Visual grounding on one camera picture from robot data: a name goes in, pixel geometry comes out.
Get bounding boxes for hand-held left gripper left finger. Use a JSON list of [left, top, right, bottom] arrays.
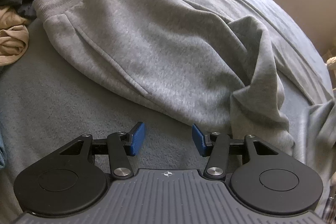
[[60, 122, 147, 179]]

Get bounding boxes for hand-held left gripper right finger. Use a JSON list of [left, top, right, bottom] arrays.
[[192, 123, 279, 180]]

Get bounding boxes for grey sweatpants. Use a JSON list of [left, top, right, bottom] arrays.
[[33, 0, 336, 188]]

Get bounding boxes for grey bed blanket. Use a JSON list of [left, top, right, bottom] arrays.
[[0, 0, 336, 224]]

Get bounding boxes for beige garment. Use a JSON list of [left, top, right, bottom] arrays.
[[0, 5, 33, 67]]

